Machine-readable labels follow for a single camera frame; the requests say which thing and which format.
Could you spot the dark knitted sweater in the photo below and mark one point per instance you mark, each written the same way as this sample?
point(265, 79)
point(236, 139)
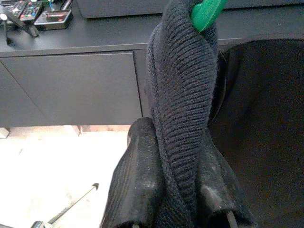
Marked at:
point(185, 95)

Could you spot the small black digital clock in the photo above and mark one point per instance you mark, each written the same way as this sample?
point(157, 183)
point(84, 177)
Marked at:
point(53, 19)

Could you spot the green plastic hanger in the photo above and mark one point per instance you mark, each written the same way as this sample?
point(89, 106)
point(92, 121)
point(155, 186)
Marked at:
point(204, 14)

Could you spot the black remote control holder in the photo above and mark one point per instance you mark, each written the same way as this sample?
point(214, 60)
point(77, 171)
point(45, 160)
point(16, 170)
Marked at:
point(21, 12)

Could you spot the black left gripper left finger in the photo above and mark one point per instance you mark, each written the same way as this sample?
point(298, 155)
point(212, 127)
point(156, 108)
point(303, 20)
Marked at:
point(135, 180)

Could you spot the silver metal clothes rack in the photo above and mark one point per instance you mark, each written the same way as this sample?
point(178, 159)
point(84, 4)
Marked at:
point(71, 205)

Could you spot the black TV cabinet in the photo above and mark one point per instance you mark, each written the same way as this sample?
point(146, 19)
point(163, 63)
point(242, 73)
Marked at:
point(71, 83)

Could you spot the black soundbar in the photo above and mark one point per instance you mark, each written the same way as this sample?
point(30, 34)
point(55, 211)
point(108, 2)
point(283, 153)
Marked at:
point(142, 8)

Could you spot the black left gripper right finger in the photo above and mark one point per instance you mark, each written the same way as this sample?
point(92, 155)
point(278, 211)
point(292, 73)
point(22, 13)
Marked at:
point(221, 185)

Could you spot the black t-shirt small white print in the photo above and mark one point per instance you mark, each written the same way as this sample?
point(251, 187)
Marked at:
point(261, 130)

